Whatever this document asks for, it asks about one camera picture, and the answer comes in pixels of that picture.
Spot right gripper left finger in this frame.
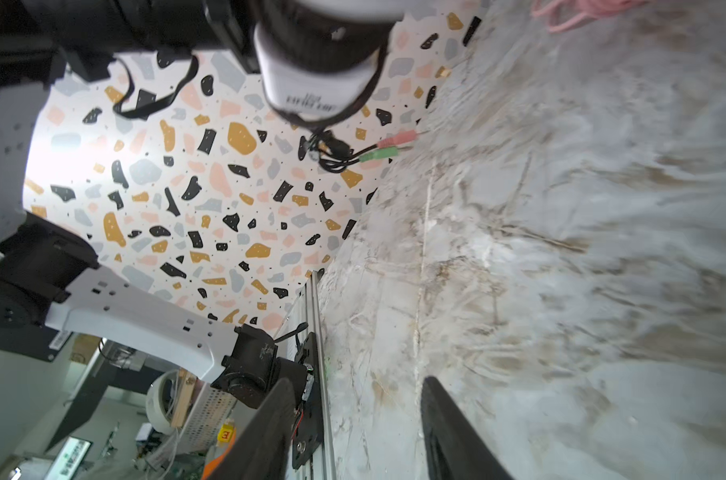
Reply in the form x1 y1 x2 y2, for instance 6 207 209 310
206 379 295 480

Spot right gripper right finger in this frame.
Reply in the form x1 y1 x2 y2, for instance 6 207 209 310
421 376 512 480

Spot pink headphones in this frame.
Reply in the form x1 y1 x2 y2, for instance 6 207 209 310
531 0 647 33

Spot white black headphones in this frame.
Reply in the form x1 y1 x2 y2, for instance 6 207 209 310
250 1 411 130

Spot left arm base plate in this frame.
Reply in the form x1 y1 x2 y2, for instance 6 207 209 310
291 333 325 479

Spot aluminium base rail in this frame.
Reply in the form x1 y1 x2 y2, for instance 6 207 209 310
287 271 337 480

